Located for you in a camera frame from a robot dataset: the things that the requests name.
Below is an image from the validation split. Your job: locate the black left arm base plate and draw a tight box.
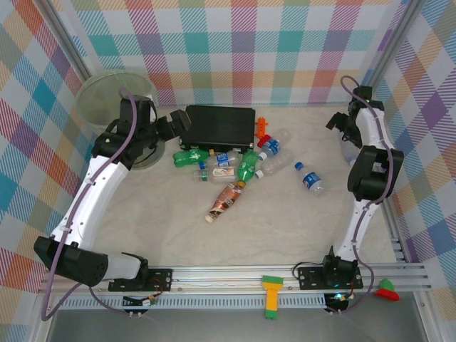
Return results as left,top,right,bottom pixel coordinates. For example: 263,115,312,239
108,267,175,294

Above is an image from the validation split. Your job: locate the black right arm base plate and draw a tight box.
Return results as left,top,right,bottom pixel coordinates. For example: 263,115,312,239
297,266,365,291

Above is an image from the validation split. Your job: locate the yellow and green brick block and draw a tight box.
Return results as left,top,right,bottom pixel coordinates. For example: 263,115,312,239
261,274,284,321

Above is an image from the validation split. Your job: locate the aluminium frame rail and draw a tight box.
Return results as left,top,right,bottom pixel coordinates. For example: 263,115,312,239
38,263,434,296

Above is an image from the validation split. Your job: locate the aluminium frame post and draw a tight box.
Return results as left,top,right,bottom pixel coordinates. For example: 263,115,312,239
356,0,427,108
44,0,94,83

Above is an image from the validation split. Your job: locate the clear ribbed plastic bottle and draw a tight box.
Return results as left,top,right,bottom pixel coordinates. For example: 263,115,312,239
338,137,357,165

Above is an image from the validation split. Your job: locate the grey metal panel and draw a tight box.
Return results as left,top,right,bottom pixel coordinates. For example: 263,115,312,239
46,308,428,342

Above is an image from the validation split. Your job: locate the orange toy brick piece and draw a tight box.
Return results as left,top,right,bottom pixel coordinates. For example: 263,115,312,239
255,117,270,138

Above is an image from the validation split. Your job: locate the copper brown plastic bottle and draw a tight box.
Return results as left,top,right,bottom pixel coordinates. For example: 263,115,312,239
204,182,244,224

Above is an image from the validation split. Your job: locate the clear bottle with white cap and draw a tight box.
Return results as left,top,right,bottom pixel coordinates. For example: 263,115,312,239
253,149,295,180

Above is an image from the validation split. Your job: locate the crushed green plastic bottle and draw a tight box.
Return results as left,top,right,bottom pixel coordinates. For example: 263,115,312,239
172,148,214,167

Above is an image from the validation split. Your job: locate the clear bottle white label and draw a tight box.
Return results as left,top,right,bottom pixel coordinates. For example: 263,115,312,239
192,166,238,185

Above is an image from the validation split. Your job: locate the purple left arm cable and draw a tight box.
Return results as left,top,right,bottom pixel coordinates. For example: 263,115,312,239
38,87,138,321

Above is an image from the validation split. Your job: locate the black hard case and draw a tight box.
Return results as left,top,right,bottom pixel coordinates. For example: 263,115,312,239
179,105,257,153

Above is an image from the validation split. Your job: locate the green bottle with orange cap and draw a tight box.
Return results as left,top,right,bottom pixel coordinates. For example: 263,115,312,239
236,149,261,189

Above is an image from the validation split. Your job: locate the red and green toy brick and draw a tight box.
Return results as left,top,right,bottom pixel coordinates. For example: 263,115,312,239
373,279,400,302

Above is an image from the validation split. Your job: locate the translucent green waste bin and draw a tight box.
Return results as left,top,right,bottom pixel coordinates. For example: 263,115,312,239
76,71,165,170

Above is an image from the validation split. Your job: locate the aluminium back rail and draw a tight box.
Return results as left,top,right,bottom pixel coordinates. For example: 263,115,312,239
158,102,359,108

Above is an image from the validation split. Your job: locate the clear bottle small blue label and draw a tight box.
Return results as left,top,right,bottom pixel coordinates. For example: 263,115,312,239
198,151,247,171

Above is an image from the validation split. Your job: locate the aluminium side rail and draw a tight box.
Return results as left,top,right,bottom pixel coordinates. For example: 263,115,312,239
352,103,409,264

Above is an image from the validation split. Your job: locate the blue label white cap bottle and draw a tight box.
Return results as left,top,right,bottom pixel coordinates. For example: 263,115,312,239
258,137,282,161

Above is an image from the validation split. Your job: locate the grey slotted cable duct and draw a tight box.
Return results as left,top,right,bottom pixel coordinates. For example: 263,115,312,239
56,297,328,310

